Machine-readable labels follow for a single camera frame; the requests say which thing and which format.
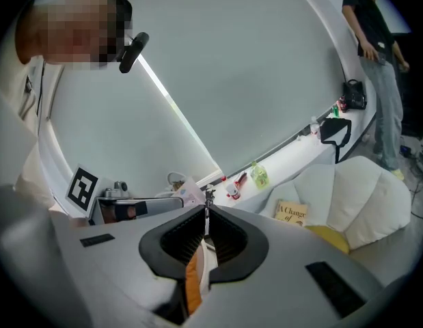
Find clear water bottle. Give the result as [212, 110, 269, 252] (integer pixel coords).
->
[309, 115, 322, 141]

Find floor cables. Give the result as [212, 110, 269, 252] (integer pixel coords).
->
[399, 138, 423, 220]

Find person's head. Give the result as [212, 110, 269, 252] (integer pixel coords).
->
[14, 0, 134, 71]

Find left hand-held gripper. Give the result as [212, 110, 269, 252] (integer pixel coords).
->
[65, 163, 185, 226]

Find yellow-green drink bottle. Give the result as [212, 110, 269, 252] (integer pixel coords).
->
[249, 161, 270, 191]

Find black handbag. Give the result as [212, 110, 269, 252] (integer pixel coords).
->
[342, 79, 368, 111]

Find red-capped white bottle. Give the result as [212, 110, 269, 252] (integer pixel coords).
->
[220, 175, 240, 200]

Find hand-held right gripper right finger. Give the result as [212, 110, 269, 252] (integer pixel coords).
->
[207, 204, 270, 286]

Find yellow cushion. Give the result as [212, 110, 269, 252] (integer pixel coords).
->
[304, 225, 351, 256]

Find tan paperback book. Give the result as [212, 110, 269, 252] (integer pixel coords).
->
[273, 199, 309, 228]

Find black neck cord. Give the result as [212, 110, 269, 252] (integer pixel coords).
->
[35, 59, 47, 118]

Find orange cloth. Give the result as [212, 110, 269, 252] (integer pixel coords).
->
[185, 250, 203, 316]

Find white beanbag sofa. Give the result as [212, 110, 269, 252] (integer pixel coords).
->
[257, 155, 412, 251]

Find white window ledge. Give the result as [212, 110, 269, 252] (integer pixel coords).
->
[195, 107, 378, 215]

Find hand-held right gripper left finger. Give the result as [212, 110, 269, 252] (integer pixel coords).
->
[138, 204, 206, 280]

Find black head-worn camera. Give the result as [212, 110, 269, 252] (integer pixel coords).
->
[118, 31, 150, 74]

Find black and white bag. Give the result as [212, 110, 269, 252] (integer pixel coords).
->
[319, 117, 353, 165]

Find pale pink paper sheet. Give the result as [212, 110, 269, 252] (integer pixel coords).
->
[171, 176, 206, 207]

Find person's white shirt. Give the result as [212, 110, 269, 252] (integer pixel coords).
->
[0, 55, 74, 225]

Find grey roller blind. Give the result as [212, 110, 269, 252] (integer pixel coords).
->
[49, 58, 223, 201]
[121, 0, 346, 184]

